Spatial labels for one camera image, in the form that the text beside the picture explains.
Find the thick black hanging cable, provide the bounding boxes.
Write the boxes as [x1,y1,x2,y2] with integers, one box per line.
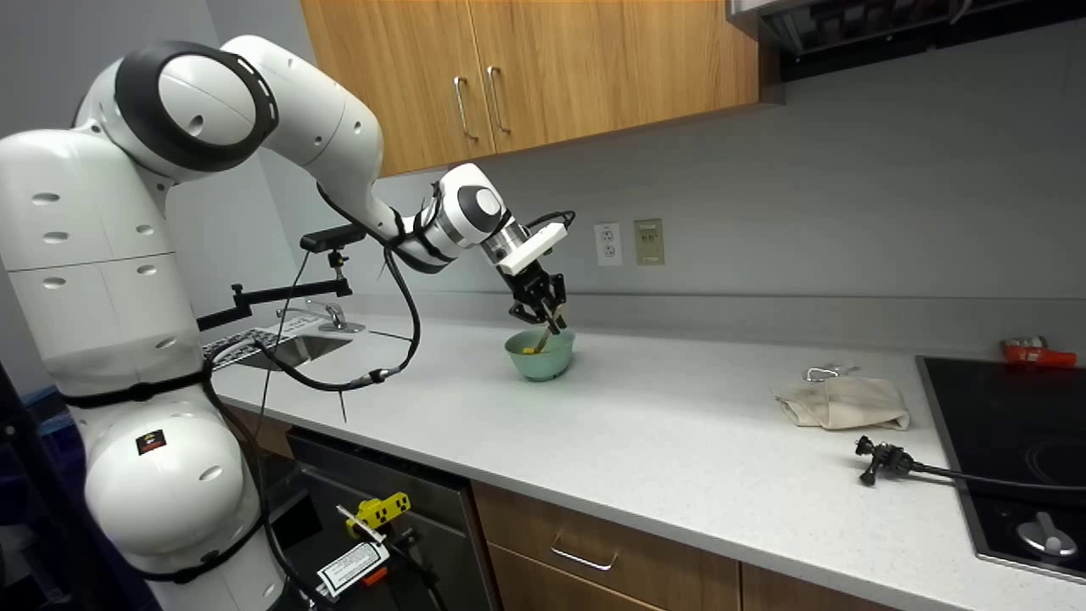
[200,247,423,396]

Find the black camera on thin stand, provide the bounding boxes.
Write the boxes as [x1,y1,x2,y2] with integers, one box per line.
[295,221,369,259]

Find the yellow hand tool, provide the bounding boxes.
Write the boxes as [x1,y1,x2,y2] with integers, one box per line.
[333,489,416,539]

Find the wooden wall cabinet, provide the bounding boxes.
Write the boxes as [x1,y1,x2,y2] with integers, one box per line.
[295,0,762,181]

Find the white and red clamp tool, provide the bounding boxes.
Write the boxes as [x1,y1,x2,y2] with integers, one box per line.
[312,539,393,600]

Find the black dishwasher front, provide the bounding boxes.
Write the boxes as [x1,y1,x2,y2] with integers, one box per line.
[286,423,501,611]

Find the beige wall switch plate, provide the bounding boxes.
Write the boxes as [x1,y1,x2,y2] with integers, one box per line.
[630,213,669,267]

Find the wooden base cabinet drawers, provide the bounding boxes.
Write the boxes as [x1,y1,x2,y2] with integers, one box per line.
[472,483,910,611]

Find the small red object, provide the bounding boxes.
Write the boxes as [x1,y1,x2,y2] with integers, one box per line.
[998,332,1082,371]

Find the black clamp mount with cable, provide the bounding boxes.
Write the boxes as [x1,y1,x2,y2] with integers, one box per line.
[852,432,1086,500]

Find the silver cabinet door handle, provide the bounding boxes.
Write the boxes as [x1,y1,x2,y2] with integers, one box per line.
[480,61,514,141]
[452,72,480,149]

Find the black glass cooktop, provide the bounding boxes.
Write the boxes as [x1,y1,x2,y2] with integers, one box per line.
[912,353,1086,587]

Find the silver drawer handle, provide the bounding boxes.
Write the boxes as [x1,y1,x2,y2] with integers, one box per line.
[550,543,619,576]

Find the silver knob on cooktop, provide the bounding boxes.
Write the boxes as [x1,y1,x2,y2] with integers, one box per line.
[1015,510,1082,559]

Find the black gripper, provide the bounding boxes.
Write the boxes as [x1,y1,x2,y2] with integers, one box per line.
[501,253,571,335]

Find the beige crumpled cloth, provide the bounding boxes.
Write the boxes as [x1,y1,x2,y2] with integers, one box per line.
[773,375,917,433]

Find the silver faucet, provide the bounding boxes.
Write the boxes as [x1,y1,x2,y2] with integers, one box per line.
[316,300,367,335]

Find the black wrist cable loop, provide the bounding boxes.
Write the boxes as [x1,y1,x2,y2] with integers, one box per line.
[512,207,581,247]

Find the white wall outlet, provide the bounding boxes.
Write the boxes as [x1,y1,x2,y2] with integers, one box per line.
[593,218,625,270]

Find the mint green bowl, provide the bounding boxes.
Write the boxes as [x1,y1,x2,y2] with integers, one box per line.
[501,327,578,382]

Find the steel sink basin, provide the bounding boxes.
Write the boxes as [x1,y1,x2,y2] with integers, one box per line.
[229,327,356,375]

